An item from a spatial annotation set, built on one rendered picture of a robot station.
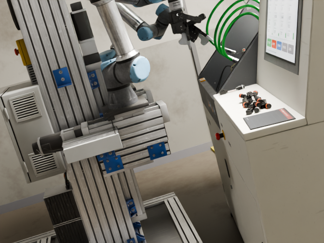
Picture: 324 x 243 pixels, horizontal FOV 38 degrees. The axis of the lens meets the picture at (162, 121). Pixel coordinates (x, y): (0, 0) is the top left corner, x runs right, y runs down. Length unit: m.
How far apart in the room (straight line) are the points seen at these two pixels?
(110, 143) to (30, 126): 0.46
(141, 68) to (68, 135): 0.49
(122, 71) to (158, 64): 2.13
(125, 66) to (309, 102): 0.87
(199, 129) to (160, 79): 0.61
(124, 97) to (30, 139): 0.54
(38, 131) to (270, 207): 1.24
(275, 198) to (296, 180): 0.10
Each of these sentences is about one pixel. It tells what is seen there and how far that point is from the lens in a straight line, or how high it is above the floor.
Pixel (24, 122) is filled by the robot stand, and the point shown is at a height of 1.07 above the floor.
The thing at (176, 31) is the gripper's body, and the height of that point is 1.30.
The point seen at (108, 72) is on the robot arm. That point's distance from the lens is 2.26.
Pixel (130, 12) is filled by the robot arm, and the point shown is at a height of 1.45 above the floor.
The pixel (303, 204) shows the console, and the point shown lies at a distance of 1.79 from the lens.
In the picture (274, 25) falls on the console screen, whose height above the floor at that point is 1.26.
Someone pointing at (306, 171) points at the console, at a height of 0.79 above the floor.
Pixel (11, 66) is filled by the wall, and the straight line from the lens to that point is 4.28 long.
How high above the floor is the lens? 1.49
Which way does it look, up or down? 14 degrees down
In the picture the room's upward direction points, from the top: 15 degrees counter-clockwise
